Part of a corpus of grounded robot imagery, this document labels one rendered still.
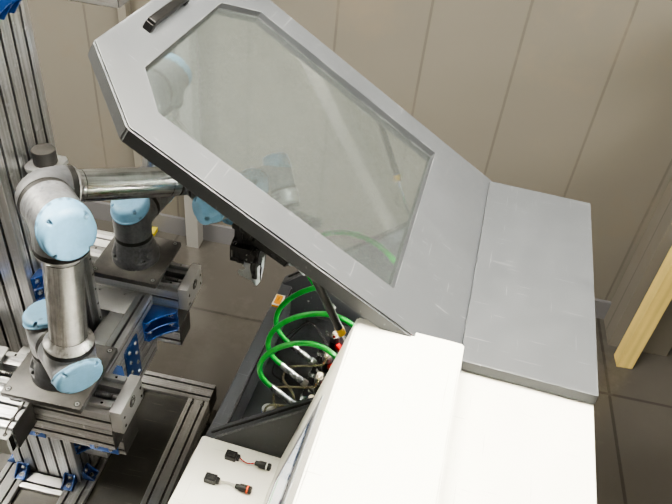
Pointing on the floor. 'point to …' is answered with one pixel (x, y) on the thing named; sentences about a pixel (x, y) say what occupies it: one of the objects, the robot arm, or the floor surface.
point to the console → (379, 421)
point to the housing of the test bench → (527, 358)
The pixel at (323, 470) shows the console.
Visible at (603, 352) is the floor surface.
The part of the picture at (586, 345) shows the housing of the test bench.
